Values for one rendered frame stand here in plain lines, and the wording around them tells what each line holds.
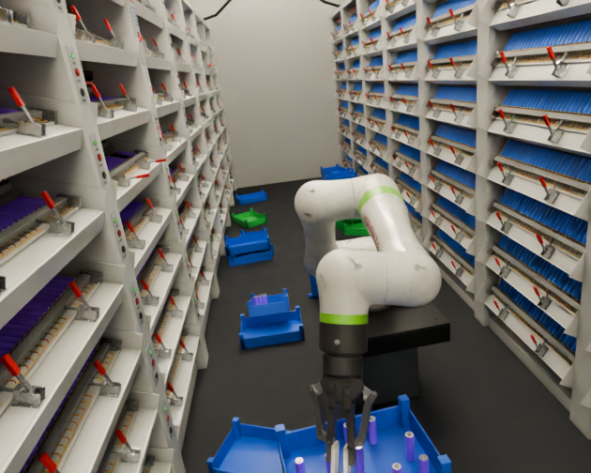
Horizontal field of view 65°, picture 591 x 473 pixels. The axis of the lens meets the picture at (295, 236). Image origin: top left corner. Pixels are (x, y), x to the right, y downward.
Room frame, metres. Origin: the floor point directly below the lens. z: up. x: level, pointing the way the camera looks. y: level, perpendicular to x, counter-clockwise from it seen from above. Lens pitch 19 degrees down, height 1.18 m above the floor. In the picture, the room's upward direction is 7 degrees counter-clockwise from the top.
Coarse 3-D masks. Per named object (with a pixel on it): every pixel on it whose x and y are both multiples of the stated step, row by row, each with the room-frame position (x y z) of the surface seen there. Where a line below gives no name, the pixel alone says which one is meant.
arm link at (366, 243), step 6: (342, 240) 1.53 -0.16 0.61; (348, 240) 1.51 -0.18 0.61; (354, 240) 1.51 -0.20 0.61; (360, 240) 1.50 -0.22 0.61; (366, 240) 1.50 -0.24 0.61; (372, 240) 1.49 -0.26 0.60; (342, 246) 1.48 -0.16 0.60; (348, 246) 1.48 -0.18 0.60; (354, 246) 1.48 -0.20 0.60; (360, 246) 1.47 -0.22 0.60; (366, 246) 1.46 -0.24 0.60; (372, 246) 1.46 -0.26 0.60
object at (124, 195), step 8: (104, 144) 1.68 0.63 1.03; (112, 144) 1.75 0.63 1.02; (120, 144) 1.75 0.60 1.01; (128, 144) 1.75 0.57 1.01; (136, 144) 1.75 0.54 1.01; (136, 152) 1.73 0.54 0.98; (144, 152) 1.73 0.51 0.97; (152, 152) 1.75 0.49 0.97; (160, 152) 1.75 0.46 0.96; (152, 160) 1.73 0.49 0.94; (152, 168) 1.60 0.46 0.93; (160, 168) 1.75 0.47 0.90; (128, 176) 1.42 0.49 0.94; (152, 176) 1.60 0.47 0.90; (112, 184) 1.15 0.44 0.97; (136, 184) 1.37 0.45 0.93; (144, 184) 1.49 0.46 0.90; (120, 192) 1.23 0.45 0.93; (128, 192) 1.27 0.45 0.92; (136, 192) 1.38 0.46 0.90; (120, 200) 1.20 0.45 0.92; (128, 200) 1.28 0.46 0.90; (120, 208) 1.20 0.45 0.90
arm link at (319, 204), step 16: (304, 192) 1.20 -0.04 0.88; (320, 192) 1.19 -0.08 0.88; (336, 192) 1.19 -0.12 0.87; (352, 192) 1.18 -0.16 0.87; (304, 208) 1.19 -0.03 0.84; (320, 208) 1.17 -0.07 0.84; (336, 208) 1.18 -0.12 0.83; (352, 208) 1.18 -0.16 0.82; (304, 224) 1.25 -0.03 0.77; (320, 224) 1.20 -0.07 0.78; (320, 240) 1.30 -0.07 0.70; (320, 256) 1.38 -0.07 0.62
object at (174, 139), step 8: (160, 128) 2.45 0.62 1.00; (168, 128) 2.45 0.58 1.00; (176, 128) 2.45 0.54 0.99; (168, 136) 2.27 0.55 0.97; (176, 136) 2.27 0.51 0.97; (184, 136) 2.45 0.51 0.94; (168, 144) 2.17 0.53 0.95; (176, 144) 2.22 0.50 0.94; (184, 144) 2.36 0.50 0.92; (168, 152) 1.96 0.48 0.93; (176, 152) 2.13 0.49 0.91; (168, 160) 1.91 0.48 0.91
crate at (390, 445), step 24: (384, 408) 0.84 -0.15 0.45; (408, 408) 0.82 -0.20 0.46; (288, 432) 0.80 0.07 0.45; (312, 432) 0.81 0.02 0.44; (336, 432) 0.81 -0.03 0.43; (384, 432) 0.82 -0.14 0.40; (288, 456) 0.78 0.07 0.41; (312, 456) 0.78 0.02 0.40; (384, 456) 0.75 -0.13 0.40; (432, 456) 0.71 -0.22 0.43
